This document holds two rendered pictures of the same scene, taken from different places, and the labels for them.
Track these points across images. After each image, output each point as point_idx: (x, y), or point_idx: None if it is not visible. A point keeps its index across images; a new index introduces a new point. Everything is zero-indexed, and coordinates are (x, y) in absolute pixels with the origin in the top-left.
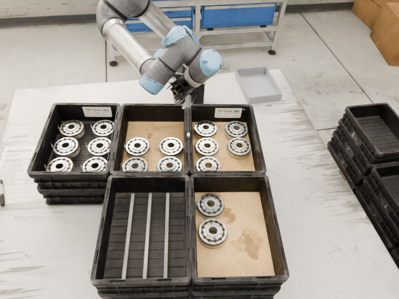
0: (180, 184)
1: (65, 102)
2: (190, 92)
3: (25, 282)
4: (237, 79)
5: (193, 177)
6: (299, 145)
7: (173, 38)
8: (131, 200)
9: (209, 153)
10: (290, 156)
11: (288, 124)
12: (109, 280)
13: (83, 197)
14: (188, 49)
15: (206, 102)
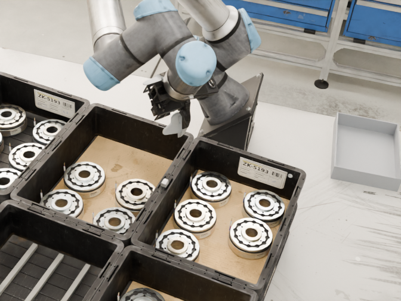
0: (110, 255)
1: (13, 76)
2: (176, 108)
3: None
4: (333, 129)
5: (130, 249)
6: (388, 282)
7: (147, 9)
8: (26, 253)
9: (191, 228)
10: (358, 293)
11: (388, 238)
12: None
13: None
14: (165, 32)
15: (256, 151)
